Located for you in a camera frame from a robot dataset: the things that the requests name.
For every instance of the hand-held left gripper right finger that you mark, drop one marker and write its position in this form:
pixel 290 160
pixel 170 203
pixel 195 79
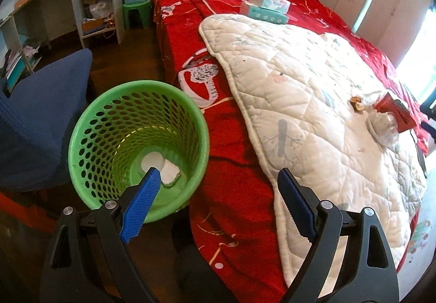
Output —
pixel 296 204

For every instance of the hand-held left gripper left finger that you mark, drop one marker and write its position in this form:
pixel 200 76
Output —
pixel 143 200

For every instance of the green plastic mesh basket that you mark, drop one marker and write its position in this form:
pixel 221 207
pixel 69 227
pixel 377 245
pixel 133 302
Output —
pixel 102 125

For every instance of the clear plastic wrapper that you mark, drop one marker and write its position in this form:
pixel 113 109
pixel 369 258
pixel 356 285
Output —
pixel 383 127

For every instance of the orange brown food scrap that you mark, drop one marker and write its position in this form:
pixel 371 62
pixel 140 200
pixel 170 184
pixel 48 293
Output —
pixel 357 104

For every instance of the pink and red snack packet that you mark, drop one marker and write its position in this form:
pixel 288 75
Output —
pixel 391 107

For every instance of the white crumpled tissue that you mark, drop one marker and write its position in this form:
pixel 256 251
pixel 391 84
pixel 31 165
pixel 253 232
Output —
pixel 170 173

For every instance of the white round paper piece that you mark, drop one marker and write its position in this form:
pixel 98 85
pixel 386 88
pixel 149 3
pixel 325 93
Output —
pixel 151 160

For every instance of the white quilted blanket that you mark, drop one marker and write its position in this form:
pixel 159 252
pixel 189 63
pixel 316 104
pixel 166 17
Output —
pixel 306 91

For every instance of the red patterned blanket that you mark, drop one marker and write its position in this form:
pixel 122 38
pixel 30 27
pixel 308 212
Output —
pixel 231 108

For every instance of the floral bed sheet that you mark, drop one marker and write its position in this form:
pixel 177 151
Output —
pixel 420 234

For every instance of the blue cloth-covered chair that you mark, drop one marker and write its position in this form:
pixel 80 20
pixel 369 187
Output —
pixel 41 112

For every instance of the stack of books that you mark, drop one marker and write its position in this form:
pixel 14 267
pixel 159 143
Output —
pixel 18 61

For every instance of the teal tissue pack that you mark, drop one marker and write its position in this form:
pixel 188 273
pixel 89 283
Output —
pixel 262 16

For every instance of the green plastic stool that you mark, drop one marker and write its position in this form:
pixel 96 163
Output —
pixel 136 9

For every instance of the window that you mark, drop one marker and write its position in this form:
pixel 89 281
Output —
pixel 422 57

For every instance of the shelf clutter pile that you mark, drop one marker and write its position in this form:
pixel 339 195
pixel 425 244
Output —
pixel 98 11

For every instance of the white tissue pack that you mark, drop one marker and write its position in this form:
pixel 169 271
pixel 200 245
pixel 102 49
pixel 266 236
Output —
pixel 269 1

